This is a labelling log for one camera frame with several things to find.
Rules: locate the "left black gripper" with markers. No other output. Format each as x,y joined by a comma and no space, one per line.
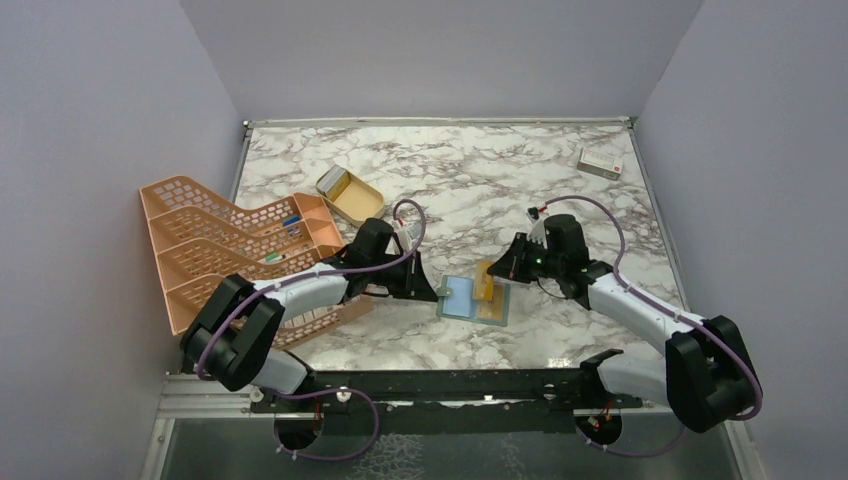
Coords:
415,284

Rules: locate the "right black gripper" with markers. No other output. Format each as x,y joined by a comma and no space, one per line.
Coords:
511,264

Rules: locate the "gold credit card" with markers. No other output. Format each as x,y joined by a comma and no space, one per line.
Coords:
494,309
483,282

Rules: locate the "green card holder wallet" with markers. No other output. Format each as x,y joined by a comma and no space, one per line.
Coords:
455,301

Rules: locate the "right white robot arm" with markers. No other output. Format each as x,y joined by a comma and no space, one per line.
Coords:
705,375

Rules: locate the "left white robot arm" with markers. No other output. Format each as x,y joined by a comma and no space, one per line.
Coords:
231,338

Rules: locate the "tan oval card tray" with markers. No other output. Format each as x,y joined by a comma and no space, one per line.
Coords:
359,202

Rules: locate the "silver card stack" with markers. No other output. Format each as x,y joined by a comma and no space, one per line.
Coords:
333,183

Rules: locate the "white red small box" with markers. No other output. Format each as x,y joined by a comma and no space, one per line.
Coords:
600,164

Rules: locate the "peach plastic file organizer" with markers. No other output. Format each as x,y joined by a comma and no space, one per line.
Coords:
199,237

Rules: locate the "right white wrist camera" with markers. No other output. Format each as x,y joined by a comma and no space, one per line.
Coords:
538,234

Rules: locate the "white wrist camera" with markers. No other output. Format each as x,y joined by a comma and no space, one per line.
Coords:
538,234
409,234

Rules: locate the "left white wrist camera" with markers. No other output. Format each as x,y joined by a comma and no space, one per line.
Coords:
409,234

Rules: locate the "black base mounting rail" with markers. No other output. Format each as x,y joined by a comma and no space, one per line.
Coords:
432,402

